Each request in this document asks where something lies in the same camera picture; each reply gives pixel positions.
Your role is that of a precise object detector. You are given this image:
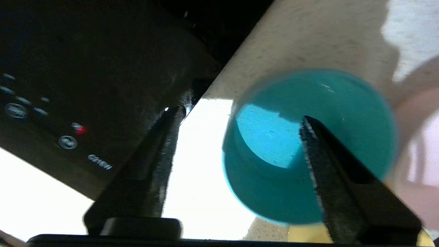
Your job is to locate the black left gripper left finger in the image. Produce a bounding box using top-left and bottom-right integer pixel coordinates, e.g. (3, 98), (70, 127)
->
(84, 105), (187, 238)

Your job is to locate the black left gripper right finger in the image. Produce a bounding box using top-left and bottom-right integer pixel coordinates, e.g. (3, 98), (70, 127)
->
(299, 115), (423, 245)

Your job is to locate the black glass cooktop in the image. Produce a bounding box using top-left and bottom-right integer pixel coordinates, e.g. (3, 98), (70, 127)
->
(0, 0), (275, 201)

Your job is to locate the blue bowl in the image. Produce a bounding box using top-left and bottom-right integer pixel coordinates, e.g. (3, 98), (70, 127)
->
(221, 68), (400, 226)

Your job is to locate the pink bowl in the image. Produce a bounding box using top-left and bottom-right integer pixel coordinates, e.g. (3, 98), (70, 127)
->
(386, 57), (439, 231)

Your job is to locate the yellow bowl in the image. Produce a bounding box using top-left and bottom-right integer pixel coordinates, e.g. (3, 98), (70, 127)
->
(287, 225), (435, 247)

